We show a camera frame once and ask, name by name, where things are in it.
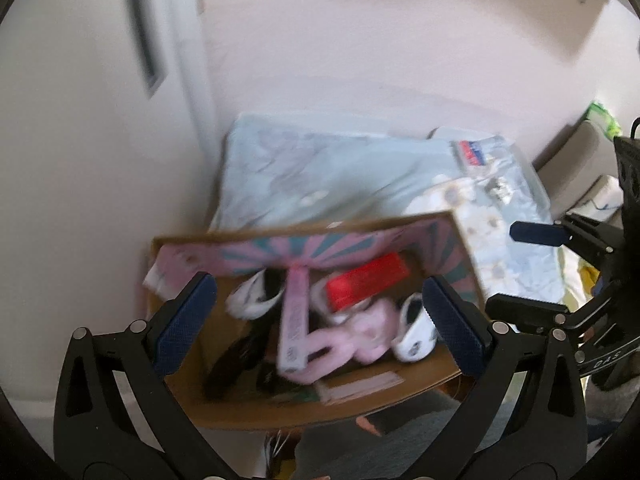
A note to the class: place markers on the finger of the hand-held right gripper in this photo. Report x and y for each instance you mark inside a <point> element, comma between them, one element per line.
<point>537,232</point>
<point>530,315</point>

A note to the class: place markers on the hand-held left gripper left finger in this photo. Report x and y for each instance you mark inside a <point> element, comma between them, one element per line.
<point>185,325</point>

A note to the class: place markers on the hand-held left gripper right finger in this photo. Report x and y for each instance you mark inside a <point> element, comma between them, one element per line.
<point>457,330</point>

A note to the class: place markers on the white sock black prints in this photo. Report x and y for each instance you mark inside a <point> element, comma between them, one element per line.
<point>250,305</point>
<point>415,340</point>

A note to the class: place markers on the cardboard box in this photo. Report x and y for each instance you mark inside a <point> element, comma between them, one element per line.
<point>240,410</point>

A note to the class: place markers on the red box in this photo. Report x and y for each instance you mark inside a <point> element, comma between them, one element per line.
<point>365,282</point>

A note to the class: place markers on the long pink box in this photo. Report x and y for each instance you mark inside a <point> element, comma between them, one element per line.
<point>295,325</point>

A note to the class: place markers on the black cloth item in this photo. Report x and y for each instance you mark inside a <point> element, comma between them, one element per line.
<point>235,360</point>

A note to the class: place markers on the beige furniture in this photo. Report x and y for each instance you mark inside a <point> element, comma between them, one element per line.
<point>580,155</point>

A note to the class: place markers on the clear plastic packet red label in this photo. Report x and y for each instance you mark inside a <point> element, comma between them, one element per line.
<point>469,152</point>

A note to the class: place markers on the green packet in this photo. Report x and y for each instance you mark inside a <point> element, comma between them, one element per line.
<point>600,116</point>

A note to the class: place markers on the light blue floral blanket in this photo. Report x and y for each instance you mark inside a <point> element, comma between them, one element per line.
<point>325,175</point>

